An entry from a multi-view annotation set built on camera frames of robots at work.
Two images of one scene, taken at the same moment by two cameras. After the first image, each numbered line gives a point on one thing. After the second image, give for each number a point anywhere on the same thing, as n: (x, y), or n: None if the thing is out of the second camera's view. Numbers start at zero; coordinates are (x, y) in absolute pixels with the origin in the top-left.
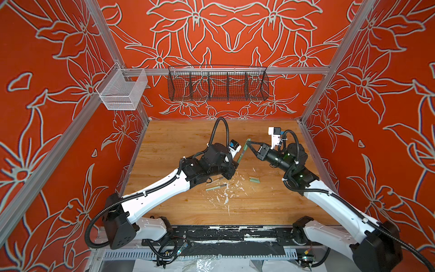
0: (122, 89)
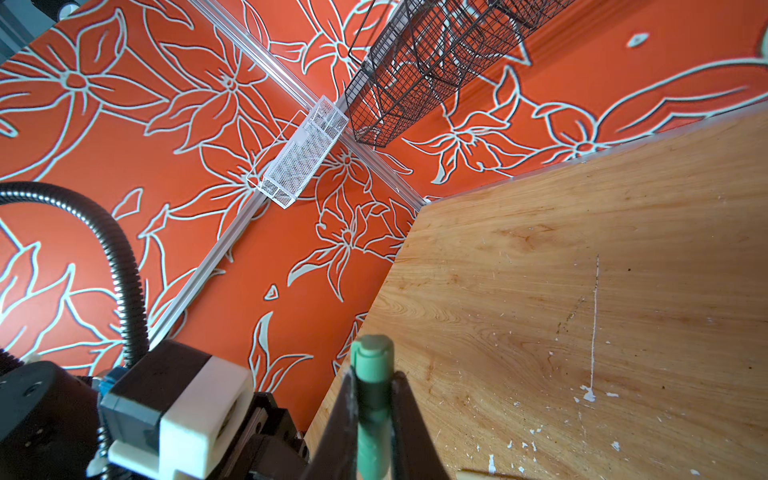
0: (304, 153)
